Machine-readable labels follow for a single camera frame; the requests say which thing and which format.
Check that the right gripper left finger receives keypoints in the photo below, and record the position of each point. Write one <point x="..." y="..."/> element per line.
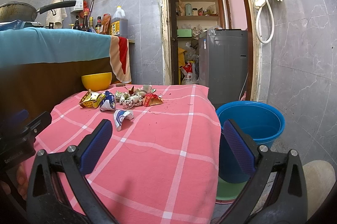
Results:
<point x="58" y="190"/>

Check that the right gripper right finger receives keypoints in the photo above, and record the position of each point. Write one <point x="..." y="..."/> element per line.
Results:
<point x="276" y="190"/>

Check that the yellow snack wrapper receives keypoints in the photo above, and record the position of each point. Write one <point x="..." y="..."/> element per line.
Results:
<point x="92" y="99"/>

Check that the blue white wrapper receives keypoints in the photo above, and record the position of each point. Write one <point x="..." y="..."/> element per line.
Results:
<point x="120" y="116"/>

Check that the blue snack wrapper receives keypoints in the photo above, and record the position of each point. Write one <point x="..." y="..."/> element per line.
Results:
<point x="108" y="103"/>

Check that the white red patterned wrapper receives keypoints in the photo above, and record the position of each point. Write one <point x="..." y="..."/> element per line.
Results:
<point x="128" y="102"/>

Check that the brown paper scrap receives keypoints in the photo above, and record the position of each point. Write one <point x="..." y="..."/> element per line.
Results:
<point x="131" y="90"/>

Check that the red snack wrapper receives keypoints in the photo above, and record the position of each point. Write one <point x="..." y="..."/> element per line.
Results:
<point x="152" y="100"/>

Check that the green white paper scrap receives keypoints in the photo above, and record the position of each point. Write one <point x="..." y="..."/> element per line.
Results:
<point x="149" y="89"/>

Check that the silver foil wrapper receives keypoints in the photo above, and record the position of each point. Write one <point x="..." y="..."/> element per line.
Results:
<point x="119" y="95"/>

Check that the person's left hand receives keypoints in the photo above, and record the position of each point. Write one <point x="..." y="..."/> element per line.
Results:
<point x="22" y="181"/>

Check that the green basin under bucket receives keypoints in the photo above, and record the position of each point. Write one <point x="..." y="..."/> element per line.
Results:
<point x="228" y="192"/>

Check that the blue plastic bucket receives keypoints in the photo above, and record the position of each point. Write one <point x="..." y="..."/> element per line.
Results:
<point x="262" y="122"/>

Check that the teal orange red cloth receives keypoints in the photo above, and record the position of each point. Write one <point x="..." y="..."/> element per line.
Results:
<point x="38" y="45"/>

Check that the yellow plastic bowl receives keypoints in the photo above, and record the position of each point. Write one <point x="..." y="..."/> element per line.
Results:
<point x="97" y="82"/>

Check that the pink checked tablecloth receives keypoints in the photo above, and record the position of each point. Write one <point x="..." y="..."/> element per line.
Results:
<point x="162" y="165"/>

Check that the brown cork piece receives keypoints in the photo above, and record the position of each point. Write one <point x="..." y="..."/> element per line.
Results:
<point x="120" y="84"/>

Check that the beige hanging towel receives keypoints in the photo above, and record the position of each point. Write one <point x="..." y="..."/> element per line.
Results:
<point x="56" y="16"/>

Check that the black frying pan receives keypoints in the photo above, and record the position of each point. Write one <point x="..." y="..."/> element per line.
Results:
<point x="12" y="11"/>

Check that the dark sauce bottle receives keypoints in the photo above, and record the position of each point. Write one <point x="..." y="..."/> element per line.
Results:
<point x="85" y="26"/>

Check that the grey washing machine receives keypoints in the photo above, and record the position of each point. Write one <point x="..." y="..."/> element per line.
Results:
<point x="223" y="64"/>

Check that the large oil jug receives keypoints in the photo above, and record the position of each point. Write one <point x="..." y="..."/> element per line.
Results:
<point x="119" y="23"/>

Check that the dark wooden door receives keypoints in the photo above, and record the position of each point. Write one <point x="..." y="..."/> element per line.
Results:
<point x="173" y="42"/>

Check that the green storage box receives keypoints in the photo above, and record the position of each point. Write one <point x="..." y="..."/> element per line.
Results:
<point x="184" y="33"/>

